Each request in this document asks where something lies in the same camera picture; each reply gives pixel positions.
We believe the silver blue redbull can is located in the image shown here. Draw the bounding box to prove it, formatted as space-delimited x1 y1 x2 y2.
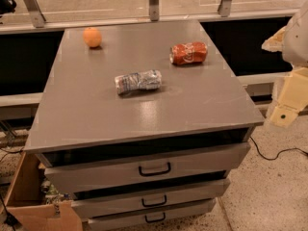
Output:
115 69 162 95

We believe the top grey drawer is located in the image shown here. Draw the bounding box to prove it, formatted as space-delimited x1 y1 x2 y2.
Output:
45 142 250 193

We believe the bottom grey drawer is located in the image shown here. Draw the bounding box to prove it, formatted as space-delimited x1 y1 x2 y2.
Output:
89 199 216 231

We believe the middle metal railing bracket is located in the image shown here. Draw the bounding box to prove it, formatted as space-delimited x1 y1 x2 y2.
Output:
149 0 160 21

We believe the crushed red soda can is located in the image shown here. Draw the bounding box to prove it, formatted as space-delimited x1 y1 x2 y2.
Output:
169 41 207 65

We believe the black floor cable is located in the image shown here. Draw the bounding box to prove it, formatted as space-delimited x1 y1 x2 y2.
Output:
248 136 308 162

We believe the grey drawer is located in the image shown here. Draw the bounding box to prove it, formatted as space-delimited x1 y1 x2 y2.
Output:
89 199 216 231
71 178 230 218
45 142 250 193

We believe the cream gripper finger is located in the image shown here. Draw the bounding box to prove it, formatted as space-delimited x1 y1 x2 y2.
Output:
269 67 308 128

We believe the left metal railing bracket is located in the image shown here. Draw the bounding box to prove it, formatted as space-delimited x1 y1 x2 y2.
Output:
23 0 46 28

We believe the orange fruit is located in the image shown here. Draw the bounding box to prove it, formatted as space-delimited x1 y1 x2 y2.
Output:
83 28 102 48

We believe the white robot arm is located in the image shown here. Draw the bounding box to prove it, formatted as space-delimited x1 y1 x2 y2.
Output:
269 1 308 128

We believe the right metal railing bracket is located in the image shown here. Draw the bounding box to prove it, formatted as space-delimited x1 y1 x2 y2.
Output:
218 0 232 17

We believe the middle grey drawer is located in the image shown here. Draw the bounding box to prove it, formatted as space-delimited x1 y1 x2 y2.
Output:
71 178 230 218

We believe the brown cardboard box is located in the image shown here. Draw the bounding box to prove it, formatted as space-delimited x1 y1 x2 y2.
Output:
5 153 83 231

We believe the metal railing bracket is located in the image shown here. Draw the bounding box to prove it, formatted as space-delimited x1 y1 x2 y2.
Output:
149 0 160 21
23 0 46 28
218 0 232 17

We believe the grey drawer cabinet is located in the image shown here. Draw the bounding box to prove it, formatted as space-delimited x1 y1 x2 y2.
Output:
23 19 266 231

